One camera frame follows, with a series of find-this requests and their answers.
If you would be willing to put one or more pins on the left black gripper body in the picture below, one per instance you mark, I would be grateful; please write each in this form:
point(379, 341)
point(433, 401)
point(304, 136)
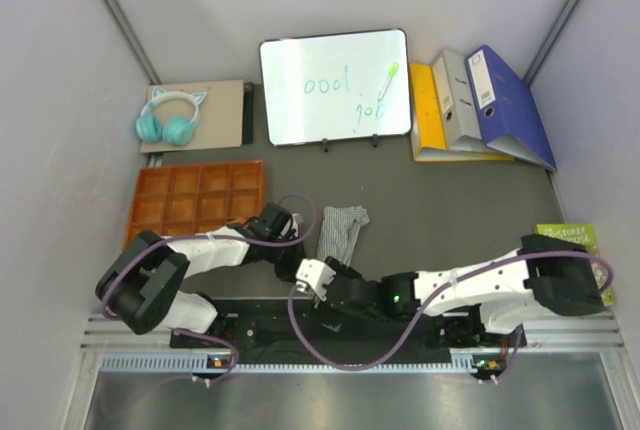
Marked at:
point(285, 259)

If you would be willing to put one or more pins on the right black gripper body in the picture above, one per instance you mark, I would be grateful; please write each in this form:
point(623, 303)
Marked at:
point(324, 310)

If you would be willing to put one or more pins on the grey striped underwear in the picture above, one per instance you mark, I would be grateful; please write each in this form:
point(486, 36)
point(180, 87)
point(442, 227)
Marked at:
point(339, 232)

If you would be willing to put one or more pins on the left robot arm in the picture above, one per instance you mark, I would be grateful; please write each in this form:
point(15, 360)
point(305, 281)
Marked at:
point(142, 288)

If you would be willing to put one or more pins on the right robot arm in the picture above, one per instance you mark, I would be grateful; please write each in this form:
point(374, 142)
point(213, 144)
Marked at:
point(544, 276)

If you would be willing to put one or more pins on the orange compartment tray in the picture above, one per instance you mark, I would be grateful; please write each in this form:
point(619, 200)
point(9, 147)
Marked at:
point(183, 200)

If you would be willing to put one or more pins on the beige board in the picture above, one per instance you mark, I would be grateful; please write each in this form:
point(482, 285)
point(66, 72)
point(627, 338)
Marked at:
point(221, 115)

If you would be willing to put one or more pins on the teal cat-ear headphones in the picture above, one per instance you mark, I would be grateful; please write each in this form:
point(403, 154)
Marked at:
point(178, 131)

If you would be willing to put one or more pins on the yellow binder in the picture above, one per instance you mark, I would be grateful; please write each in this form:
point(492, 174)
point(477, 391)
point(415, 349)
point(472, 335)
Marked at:
point(427, 134)

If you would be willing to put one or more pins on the whiteboard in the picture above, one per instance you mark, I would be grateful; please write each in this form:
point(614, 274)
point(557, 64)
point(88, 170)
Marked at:
point(325, 88)

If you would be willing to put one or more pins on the grey binder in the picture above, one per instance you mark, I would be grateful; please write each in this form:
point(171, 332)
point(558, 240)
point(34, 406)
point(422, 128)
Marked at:
point(458, 111)

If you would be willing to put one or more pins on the green marker pen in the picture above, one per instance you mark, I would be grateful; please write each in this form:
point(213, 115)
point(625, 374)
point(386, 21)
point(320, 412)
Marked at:
point(388, 79)

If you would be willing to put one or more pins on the blue binder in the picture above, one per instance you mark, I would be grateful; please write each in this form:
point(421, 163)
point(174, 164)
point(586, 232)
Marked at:
point(507, 113)

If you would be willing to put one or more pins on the green treehouse book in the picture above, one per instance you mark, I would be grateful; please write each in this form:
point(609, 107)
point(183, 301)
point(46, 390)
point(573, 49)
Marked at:
point(582, 234)

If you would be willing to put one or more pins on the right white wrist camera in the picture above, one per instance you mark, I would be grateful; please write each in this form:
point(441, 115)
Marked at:
point(313, 278)

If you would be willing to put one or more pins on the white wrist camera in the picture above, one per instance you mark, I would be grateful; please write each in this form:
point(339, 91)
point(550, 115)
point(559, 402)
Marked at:
point(313, 278)
point(298, 220)

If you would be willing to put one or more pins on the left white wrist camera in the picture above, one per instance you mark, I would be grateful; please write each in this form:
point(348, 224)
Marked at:
point(298, 220)

